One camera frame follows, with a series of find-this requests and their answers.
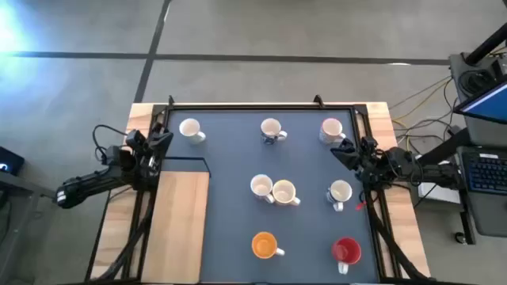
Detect black keyboard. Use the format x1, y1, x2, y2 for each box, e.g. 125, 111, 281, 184
460, 152, 507, 196

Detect cream mug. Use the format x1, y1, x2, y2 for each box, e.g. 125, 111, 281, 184
271, 179, 302, 207

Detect dark grey side table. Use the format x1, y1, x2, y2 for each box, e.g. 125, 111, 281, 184
0, 169, 67, 285

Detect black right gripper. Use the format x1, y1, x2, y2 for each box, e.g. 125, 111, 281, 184
330, 136, 383, 180

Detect black metal table frame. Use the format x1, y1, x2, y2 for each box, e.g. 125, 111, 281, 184
85, 94, 436, 285

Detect coiled black cable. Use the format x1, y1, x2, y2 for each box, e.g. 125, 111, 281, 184
458, 67, 496, 94

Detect plain orange mug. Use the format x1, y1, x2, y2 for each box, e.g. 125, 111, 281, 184
251, 231, 286, 260

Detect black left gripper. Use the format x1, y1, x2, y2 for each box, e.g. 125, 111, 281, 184
127, 129, 174, 175

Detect laptop computer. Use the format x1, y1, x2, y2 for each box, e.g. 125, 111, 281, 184
448, 51, 507, 238

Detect yellow floor cable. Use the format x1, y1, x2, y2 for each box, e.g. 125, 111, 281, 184
391, 78, 453, 154

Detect blue white leaf mug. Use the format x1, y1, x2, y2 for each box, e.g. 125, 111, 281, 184
326, 179, 353, 213

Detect white paper box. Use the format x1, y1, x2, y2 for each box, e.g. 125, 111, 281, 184
417, 181, 463, 205

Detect wooden shelf black wire frame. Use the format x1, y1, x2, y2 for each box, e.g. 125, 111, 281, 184
140, 156, 212, 284

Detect white mug dark blue blotches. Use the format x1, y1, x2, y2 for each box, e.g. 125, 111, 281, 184
259, 117, 288, 146

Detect black box with light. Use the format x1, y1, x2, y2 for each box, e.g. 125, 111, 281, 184
0, 146, 25, 177

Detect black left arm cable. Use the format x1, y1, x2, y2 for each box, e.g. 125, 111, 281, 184
92, 123, 130, 163

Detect blue-grey table mat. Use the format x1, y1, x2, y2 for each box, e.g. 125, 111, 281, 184
161, 108, 381, 283

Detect grey diamond pattern mug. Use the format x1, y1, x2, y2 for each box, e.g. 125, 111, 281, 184
318, 117, 347, 145

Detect monitor with blue screen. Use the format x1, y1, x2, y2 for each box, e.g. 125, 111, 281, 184
452, 74, 507, 127

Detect plain red mug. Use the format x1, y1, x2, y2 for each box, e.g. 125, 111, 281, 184
330, 237, 363, 276

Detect red white lattice mug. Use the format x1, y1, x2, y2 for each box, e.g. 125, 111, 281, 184
250, 173, 276, 205

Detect plain white mug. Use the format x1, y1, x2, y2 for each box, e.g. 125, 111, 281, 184
178, 117, 207, 145

